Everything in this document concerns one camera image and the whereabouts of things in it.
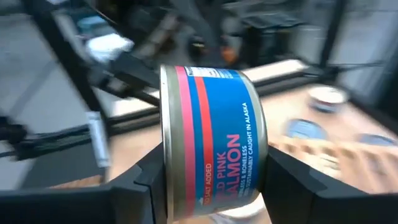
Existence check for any black metal table frame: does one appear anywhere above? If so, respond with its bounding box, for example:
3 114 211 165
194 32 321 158
21 0 336 162

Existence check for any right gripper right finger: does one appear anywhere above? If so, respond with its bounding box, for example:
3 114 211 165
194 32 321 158
260 145 398 224

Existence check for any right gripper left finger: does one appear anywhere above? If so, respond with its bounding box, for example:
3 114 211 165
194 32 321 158
0 142 169 224

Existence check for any pink salmon pull-tab can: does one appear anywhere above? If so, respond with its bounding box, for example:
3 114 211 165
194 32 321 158
214 194 265 224
159 64 269 222
307 85 349 113

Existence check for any wooden slatted shelf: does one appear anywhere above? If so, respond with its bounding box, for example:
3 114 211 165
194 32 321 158
269 136 398 195

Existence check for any teal orange label can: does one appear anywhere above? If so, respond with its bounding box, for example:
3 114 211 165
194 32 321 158
284 118 329 141

